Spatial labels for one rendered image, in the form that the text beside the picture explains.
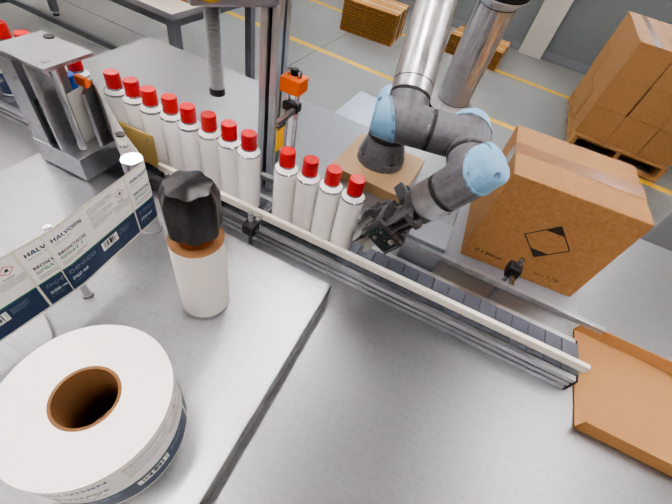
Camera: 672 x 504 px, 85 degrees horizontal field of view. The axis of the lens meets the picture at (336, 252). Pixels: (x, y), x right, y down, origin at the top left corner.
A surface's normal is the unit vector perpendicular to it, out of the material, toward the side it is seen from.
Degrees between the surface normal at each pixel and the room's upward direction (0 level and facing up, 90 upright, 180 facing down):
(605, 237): 90
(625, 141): 90
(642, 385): 0
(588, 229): 90
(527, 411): 0
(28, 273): 90
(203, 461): 0
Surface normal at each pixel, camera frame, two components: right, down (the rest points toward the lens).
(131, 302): 0.18, -0.64
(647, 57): -0.42, 0.64
